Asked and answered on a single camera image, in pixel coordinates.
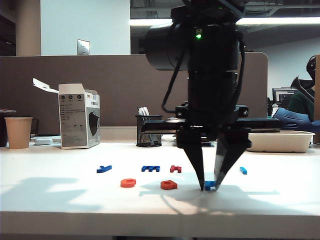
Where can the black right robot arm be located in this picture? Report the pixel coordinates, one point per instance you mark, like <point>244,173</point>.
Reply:
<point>212,62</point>

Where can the computer monitor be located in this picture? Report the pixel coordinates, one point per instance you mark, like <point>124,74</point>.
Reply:
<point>282,96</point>

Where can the white capped marker pen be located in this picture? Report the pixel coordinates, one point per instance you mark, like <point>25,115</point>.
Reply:
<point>142,111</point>
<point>147,111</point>

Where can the small white plastic case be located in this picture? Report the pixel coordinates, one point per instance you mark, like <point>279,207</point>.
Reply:
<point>43,141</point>

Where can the white grey mask box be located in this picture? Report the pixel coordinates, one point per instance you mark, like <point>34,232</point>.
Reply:
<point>75,120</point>

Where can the person in green shirt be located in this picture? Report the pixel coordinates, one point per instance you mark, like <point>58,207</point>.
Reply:
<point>301,105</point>

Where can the blue letter m magnet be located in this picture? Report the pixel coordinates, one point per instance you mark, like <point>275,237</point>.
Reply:
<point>150,169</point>

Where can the beige pulp oval tray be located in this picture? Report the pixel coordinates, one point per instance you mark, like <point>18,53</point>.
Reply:
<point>287,143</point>

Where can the light blue letter l magnet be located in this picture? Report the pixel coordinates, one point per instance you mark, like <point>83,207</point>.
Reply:
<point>243,170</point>

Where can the white ceiling light strip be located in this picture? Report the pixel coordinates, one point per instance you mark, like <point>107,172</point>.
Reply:
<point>275,21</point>

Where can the brown paper cup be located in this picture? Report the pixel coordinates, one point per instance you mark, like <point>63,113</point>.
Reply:
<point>18,135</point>

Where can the red letter h magnet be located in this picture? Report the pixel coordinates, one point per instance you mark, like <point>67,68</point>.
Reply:
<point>175,169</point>

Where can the blue letter y magnet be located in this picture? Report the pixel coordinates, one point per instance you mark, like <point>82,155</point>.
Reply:
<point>103,169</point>

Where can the dark round container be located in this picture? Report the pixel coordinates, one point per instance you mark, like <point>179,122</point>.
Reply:
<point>2,130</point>

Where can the orange letter c magnet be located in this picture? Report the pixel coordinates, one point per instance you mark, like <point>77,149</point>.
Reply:
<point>128,183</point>

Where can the light blue letter r magnet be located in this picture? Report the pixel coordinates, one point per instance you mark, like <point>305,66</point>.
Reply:
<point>209,185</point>

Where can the navy blue foam slipper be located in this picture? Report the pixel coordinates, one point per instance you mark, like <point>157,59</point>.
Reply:
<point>292,117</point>

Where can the brown fabric desk divider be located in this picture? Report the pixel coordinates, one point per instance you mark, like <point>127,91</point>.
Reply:
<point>112,87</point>

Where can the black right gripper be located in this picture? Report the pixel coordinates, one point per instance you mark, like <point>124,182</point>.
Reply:
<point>212,122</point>

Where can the orange letter a magnet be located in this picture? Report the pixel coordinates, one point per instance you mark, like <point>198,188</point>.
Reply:
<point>168,185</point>

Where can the black mesh pen holder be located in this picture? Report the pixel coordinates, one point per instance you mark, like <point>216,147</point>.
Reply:
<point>150,140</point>

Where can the metal wall switch plate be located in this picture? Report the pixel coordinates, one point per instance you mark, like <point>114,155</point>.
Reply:
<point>83,47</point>

